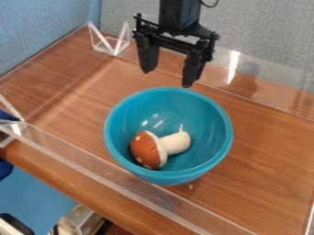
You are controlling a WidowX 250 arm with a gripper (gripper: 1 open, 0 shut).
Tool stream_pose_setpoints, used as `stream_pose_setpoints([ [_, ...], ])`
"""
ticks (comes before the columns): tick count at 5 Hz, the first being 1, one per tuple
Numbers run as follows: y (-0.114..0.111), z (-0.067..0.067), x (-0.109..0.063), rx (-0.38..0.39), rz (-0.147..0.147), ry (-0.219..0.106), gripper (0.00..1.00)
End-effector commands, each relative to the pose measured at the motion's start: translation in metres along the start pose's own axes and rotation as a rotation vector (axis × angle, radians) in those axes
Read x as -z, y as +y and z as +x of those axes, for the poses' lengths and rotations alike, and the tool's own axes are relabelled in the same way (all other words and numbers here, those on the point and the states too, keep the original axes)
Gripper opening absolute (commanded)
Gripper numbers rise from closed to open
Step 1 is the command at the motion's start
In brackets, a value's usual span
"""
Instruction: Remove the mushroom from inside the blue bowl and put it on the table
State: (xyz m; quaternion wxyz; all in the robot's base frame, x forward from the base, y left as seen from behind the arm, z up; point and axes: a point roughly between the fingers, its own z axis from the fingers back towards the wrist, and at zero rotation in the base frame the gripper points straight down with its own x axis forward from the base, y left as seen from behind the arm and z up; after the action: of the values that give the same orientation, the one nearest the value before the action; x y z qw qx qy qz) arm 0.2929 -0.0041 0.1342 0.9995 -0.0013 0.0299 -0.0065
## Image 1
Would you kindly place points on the clear acrylic left bracket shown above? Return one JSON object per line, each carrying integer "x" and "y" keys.
{"x": 12, "y": 123}

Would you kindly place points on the clear acrylic corner bracket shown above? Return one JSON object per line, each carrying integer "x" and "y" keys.
{"x": 108, "y": 44}

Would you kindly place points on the clear acrylic front barrier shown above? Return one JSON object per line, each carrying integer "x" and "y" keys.
{"x": 74, "y": 166}

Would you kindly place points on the clear acrylic back barrier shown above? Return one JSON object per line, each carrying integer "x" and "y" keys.
{"x": 269, "y": 83}

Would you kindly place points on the black object bottom left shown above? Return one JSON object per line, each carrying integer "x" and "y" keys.
{"x": 12, "y": 227}

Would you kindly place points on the brown and white toy mushroom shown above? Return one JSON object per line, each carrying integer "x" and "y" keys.
{"x": 151, "y": 150}

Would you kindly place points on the blue ceramic bowl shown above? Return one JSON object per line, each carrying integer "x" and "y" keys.
{"x": 167, "y": 110}

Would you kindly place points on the blue cloth object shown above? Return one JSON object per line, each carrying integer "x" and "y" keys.
{"x": 6, "y": 166}

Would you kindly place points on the clear acrylic barrier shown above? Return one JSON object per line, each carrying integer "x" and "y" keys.
{"x": 74, "y": 166}
{"x": 269, "y": 83}

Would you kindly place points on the clear box under table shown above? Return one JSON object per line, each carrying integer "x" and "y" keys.
{"x": 80, "y": 221}

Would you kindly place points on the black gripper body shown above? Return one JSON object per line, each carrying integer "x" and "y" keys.
{"x": 175, "y": 27}

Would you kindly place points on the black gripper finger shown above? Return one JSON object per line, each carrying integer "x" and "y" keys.
{"x": 147, "y": 51}
{"x": 194, "y": 63}

